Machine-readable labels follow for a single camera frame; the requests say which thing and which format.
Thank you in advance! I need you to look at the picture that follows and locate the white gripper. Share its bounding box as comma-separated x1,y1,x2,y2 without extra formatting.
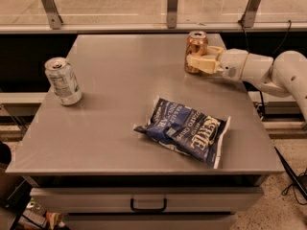
185,45,248,81

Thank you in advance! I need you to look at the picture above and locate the orange soda can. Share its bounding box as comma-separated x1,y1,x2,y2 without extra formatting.
184,31,208,74

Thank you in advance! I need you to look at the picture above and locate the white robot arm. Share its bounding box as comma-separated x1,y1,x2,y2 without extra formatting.
185,46,307,121

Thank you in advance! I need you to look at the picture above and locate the white green soda can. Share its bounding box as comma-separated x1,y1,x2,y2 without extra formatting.
44,57,82,105

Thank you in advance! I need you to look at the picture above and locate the blue chip bag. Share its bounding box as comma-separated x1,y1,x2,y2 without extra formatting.
133,98,231,169

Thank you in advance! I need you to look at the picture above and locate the clutter under table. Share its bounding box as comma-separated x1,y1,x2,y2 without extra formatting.
0,141,70,230

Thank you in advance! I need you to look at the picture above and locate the right metal bracket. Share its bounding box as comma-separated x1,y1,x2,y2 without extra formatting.
240,0,261,28

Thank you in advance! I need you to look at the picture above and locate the metal bracket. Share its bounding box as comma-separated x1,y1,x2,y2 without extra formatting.
240,0,261,28
41,0,63,30
166,0,178,29

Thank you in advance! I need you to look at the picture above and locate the middle metal bracket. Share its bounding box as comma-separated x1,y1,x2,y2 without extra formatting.
166,0,178,29

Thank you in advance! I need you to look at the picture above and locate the black cable bundle on floor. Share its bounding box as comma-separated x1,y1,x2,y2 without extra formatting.
273,147,307,206

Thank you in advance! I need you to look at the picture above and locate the left metal bracket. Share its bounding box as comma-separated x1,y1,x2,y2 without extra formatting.
41,0,63,30

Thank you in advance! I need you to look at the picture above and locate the black drawer handle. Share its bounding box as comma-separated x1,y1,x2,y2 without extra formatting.
130,198,168,214

